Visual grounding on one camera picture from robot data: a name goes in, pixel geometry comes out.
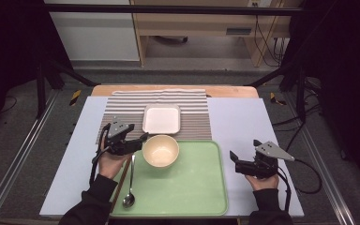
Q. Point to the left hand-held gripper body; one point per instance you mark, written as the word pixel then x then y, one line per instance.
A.
pixel 117 128

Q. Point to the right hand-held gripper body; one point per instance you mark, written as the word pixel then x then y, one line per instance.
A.
pixel 258 168

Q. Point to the cream bowl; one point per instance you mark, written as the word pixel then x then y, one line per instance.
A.
pixel 161 151

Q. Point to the green tray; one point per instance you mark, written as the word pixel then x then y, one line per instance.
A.
pixel 181 187

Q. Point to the metal spoon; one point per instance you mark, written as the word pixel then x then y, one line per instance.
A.
pixel 128 200

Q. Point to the person's right hand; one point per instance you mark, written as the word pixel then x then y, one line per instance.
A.
pixel 263 183

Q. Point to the person's left hand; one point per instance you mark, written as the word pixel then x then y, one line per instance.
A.
pixel 112 165

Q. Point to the square white plate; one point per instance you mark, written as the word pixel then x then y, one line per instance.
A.
pixel 162 120

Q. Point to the yellow black tape strip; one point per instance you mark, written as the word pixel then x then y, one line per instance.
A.
pixel 273 98
pixel 75 97

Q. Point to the striped placemat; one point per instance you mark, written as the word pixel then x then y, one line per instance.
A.
pixel 193 125

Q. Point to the black metal stand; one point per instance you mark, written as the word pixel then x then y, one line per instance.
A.
pixel 40 87
pixel 300 93

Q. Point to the white cabinet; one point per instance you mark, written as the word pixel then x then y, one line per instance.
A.
pixel 97 37

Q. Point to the grey label on desk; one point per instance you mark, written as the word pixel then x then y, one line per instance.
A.
pixel 238 31

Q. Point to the black curtain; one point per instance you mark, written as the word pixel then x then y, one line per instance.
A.
pixel 350 78
pixel 9 47

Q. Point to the wooden desk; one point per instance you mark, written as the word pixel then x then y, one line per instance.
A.
pixel 200 23

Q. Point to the aluminium rail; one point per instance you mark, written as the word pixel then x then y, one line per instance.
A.
pixel 325 175
pixel 15 159

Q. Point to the black horizontal frame bar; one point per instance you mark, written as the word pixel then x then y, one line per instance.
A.
pixel 168 9

